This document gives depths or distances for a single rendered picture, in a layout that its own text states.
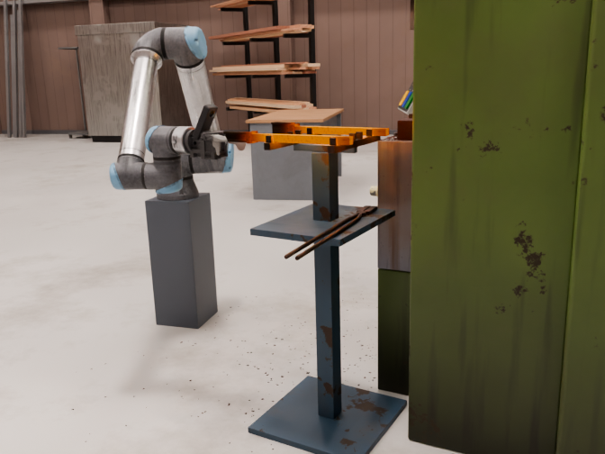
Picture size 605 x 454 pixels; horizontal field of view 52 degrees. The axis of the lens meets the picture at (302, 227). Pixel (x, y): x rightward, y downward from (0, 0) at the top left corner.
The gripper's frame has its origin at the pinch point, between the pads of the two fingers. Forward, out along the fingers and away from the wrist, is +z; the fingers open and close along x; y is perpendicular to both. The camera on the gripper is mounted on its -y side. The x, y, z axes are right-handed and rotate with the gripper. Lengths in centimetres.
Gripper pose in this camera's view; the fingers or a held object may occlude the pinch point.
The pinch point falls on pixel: (242, 135)
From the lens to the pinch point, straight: 191.1
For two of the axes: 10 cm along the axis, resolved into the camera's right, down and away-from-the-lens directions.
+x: -5.1, 2.3, -8.3
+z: 8.6, 1.0, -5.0
